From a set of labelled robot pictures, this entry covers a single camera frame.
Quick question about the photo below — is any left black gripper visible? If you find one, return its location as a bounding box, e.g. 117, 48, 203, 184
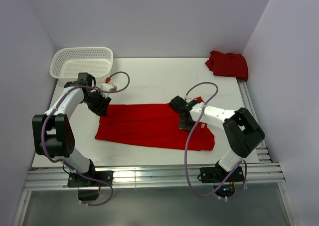
82, 90, 111, 117

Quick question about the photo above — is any bright red t-shirt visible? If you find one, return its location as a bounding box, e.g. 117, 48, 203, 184
95, 103, 215, 151

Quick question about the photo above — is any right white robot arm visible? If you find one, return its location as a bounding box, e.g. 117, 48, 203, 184
169, 96, 265, 181

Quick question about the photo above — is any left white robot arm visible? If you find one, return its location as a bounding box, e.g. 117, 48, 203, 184
32, 73, 111, 186

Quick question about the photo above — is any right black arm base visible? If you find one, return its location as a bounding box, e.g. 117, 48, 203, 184
197, 165, 247, 200

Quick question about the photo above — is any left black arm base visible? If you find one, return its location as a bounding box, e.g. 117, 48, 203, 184
62, 162, 113, 203

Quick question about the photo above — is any white perforated plastic basket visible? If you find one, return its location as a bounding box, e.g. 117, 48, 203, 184
49, 47, 114, 83

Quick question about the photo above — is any dark red t-shirt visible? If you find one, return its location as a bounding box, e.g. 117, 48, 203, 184
205, 50, 249, 81

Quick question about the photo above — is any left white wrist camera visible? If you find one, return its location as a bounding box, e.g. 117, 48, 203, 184
100, 83, 117, 93

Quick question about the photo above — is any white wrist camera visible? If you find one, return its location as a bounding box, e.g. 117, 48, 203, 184
184, 98, 199, 103
100, 83, 117, 93

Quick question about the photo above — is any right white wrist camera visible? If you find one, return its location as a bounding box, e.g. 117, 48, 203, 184
184, 98, 199, 103

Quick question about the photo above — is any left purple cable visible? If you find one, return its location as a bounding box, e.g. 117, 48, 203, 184
39, 71, 131, 207

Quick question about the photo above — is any front aluminium rail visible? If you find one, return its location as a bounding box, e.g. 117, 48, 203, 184
22, 163, 285, 191

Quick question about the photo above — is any aluminium rail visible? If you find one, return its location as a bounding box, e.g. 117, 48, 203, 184
22, 163, 285, 191
237, 79, 273, 163

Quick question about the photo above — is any right side aluminium rail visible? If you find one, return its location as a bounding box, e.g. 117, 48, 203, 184
237, 79, 273, 163

